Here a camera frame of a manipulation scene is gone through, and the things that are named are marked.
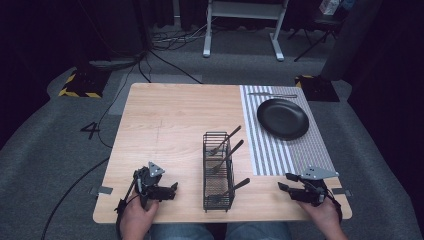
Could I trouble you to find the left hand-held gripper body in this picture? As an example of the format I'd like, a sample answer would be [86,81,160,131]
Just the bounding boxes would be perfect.
[132,161,168,210]

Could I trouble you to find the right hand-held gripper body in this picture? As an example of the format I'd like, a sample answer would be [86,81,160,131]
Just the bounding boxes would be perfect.
[289,165,340,207]

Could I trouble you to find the person's right hand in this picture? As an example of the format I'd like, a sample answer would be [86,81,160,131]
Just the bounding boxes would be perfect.
[297,197,345,240]

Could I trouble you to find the person's left hand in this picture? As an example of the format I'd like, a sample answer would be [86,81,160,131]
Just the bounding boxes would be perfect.
[119,194,160,240]

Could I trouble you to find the grey striped placemat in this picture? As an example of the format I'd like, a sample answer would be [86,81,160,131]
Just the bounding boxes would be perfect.
[238,84,338,177]

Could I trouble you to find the grey tape piece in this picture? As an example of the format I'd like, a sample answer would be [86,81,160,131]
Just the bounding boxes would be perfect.
[89,185,114,197]
[331,187,352,197]

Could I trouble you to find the person's legs in jeans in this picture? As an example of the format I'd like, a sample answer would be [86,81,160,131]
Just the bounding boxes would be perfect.
[148,221,294,240]

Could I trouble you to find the black round plate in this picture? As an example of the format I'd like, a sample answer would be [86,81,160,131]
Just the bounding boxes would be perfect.
[256,98,310,141]

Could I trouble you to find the black tape floor marking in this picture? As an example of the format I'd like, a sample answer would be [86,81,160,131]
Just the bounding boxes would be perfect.
[79,121,101,141]

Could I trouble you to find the black stand base striped tape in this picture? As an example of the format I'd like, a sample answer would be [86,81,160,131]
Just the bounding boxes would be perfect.
[294,74,341,103]
[57,65,112,100]

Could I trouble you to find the black folding chair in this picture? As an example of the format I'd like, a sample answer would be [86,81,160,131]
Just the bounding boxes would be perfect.
[287,0,349,63]

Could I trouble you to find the left hand-held gripper cable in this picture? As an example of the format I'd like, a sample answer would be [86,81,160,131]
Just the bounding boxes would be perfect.
[114,178,140,240]

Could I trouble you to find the hand-held gripper cable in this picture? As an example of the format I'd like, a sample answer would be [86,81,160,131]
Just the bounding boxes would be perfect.
[114,178,140,240]
[324,188,344,240]

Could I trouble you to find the right hand-held gripper cable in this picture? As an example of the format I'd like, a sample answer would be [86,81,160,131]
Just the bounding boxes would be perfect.
[324,188,344,240]

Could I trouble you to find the black wire cutlery basket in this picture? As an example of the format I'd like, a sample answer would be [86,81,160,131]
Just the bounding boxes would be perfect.
[202,131,236,214]

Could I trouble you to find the black-handled spoon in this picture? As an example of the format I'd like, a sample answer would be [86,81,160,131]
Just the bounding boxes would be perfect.
[209,177,251,205]

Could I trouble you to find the black-handled fork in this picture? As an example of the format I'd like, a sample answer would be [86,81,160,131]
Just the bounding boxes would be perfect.
[207,124,242,157]
[211,139,245,173]

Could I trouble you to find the thick black floor cable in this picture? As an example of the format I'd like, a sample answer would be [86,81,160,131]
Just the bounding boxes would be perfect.
[40,155,111,240]

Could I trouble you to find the thin black floor cable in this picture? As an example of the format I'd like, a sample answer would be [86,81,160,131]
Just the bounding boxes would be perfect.
[96,49,151,150]

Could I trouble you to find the bundle of floor cables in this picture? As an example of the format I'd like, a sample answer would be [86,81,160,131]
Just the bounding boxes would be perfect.
[146,16,214,53]

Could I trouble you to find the white metal desk frame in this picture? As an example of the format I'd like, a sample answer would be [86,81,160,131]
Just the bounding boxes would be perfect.
[202,0,290,62]

